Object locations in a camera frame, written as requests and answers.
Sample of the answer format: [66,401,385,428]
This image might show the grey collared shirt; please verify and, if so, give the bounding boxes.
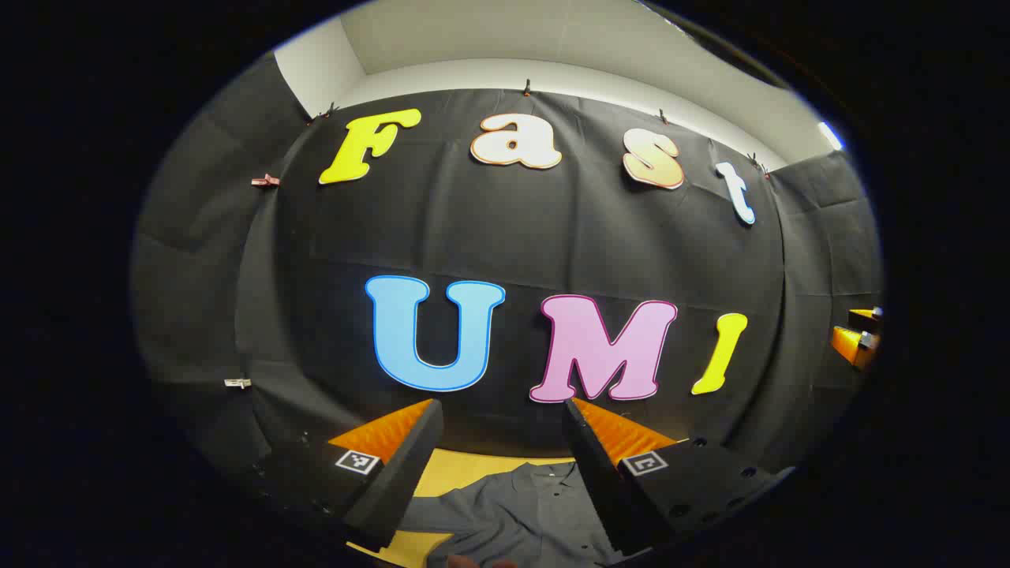
[395,461,624,568]

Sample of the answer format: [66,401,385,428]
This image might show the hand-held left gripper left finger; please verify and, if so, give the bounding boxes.
[245,398,445,553]

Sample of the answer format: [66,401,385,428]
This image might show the black backdrop cloth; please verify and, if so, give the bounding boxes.
[130,51,885,494]

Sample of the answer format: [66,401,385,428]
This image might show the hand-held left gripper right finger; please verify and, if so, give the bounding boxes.
[562,397,795,557]

